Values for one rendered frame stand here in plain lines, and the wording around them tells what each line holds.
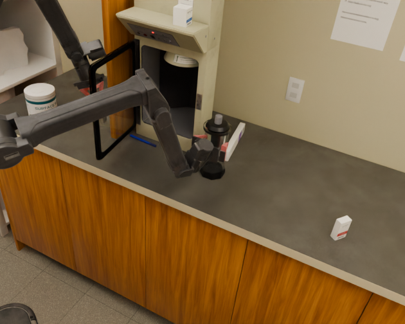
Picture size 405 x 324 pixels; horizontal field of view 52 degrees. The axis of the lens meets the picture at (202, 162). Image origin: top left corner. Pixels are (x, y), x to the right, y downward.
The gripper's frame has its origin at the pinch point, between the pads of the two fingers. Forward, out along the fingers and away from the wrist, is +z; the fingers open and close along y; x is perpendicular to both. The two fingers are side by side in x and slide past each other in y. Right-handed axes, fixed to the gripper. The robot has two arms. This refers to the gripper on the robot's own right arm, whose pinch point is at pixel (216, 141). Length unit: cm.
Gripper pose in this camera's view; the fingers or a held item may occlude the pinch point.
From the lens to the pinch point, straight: 160.7
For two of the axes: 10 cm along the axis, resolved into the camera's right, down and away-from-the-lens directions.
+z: 4.5, -5.0, 7.4
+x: -0.8, 8.0, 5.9
